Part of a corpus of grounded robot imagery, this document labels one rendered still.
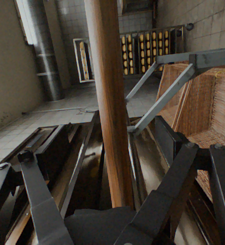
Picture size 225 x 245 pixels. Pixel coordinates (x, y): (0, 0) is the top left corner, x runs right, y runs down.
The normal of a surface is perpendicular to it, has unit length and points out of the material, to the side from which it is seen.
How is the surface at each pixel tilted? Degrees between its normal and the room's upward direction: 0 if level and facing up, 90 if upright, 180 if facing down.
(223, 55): 90
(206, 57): 90
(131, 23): 90
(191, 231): 70
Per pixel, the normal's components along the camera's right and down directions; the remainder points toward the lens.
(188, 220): -0.44, -0.84
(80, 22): -0.01, 0.36
